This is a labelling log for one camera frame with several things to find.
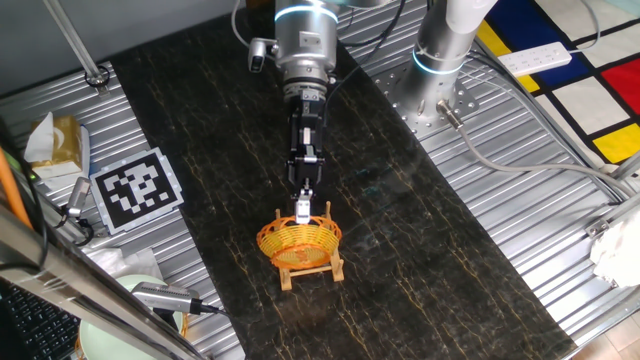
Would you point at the white crumpled cloth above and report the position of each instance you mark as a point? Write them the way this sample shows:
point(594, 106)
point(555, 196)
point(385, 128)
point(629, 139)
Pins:
point(617, 250)

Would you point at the black marble pattern mat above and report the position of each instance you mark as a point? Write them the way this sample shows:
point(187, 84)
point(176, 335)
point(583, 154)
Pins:
point(400, 250)

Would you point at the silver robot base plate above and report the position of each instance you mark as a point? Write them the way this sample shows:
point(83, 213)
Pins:
point(465, 102)

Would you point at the aluminium frame profile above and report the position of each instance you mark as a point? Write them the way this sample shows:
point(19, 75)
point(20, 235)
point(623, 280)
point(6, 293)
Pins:
point(620, 210)

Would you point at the silver camera on stand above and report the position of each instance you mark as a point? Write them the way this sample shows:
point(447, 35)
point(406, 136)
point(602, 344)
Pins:
point(165, 296)

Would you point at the black white marker board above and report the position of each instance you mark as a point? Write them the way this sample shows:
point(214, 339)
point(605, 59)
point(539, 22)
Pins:
point(135, 190)

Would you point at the black camera clamp mount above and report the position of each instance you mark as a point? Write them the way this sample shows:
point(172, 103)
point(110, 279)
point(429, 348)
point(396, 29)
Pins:
point(85, 232)

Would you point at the white crumpled plastic bag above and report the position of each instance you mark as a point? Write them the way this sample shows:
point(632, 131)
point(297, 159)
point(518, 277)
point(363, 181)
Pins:
point(125, 262)

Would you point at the colourful block pattern rug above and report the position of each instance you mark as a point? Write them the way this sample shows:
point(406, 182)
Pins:
point(590, 100)

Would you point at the yellow tissue box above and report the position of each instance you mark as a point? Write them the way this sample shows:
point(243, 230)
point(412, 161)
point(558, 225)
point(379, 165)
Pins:
point(67, 145)

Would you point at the metal pole with clamp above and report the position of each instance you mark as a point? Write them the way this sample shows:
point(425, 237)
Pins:
point(75, 45)

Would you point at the black keyboard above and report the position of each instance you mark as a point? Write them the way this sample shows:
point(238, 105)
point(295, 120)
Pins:
point(35, 325)

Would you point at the pale green plate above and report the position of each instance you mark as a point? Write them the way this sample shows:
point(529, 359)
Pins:
point(105, 345)

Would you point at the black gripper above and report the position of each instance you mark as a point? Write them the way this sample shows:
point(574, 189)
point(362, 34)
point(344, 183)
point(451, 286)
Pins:
point(306, 125)

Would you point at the white power strip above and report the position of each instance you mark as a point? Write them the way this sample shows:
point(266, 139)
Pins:
point(535, 59)

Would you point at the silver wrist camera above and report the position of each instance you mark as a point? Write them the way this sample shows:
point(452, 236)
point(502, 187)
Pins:
point(257, 55)

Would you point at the wooden dish rack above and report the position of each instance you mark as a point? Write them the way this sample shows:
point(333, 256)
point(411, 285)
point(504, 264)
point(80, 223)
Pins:
point(285, 282)

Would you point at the orange woven oval basket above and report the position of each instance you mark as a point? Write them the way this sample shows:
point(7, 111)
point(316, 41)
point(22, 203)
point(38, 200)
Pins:
point(300, 245)

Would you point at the small silver camera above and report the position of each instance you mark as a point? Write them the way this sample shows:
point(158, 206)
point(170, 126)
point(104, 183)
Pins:
point(79, 195)

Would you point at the shiny metal bar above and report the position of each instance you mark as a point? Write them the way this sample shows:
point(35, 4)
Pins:
point(60, 285)

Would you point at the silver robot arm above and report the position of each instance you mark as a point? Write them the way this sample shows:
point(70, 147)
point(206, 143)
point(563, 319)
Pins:
point(305, 45)

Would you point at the orange tube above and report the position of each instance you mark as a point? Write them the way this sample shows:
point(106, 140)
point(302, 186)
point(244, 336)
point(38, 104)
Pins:
point(12, 195)

